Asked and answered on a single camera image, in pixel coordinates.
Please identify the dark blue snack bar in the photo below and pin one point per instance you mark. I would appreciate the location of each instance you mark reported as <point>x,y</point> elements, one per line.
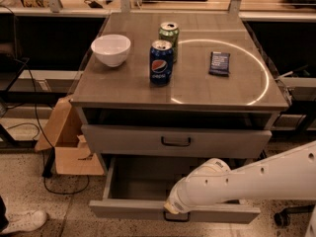
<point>219,63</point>

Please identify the white bowl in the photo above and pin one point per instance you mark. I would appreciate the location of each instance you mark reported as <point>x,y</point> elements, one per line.
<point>111,50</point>

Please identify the brown cardboard box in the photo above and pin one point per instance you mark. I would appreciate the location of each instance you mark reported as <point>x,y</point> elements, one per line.
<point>63,134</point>

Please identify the grey top drawer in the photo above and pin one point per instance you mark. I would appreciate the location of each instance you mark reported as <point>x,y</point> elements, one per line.
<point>178,142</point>

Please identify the green soda can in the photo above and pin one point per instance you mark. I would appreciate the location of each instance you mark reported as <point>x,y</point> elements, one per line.
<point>169,31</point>

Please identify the white sneaker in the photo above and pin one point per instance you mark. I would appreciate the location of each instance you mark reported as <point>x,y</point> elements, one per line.
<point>25,221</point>

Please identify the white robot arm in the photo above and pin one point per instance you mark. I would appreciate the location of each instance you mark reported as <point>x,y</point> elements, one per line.
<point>290,175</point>

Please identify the grey drawer cabinet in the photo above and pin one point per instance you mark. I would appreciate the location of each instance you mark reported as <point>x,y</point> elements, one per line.
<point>249,98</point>

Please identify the blue Pepsi can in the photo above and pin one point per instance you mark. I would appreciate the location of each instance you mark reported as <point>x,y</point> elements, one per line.
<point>161,62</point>

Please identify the grey drawer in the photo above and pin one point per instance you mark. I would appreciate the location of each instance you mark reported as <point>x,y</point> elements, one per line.
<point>178,142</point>
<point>137,187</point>

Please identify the black office chair base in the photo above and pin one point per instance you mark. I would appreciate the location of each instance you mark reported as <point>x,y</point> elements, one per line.
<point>282,219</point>

